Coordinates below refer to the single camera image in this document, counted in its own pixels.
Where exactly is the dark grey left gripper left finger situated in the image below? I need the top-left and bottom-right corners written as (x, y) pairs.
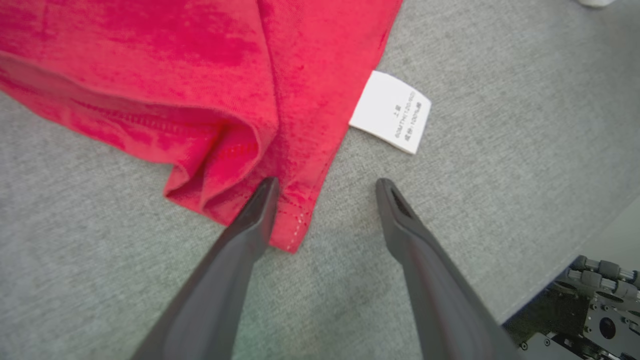
top-left (131, 176), bottom-right (281, 360)

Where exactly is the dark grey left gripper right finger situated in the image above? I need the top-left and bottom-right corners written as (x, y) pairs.
top-left (375, 177), bottom-right (523, 360)

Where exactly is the red t-shirt with white stripes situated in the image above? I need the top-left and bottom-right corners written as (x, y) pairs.
top-left (0, 0), bottom-right (432, 254)

